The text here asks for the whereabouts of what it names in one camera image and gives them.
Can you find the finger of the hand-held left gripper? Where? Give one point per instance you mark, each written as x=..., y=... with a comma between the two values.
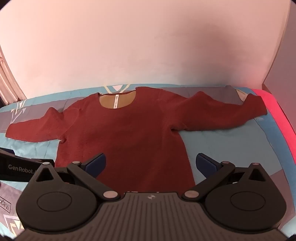
x=39, y=161

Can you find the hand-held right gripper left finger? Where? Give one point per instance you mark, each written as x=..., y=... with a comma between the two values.
x=96, y=163

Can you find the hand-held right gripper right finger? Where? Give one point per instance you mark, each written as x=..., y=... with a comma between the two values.
x=205, y=163

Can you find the dark red sweater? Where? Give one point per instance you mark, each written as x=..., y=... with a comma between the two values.
x=129, y=129

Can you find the blue grey patterned bedsheet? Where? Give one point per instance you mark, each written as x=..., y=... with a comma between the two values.
x=219, y=143

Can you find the pale moulded door frame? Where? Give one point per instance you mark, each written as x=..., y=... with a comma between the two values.
x=9, y=78

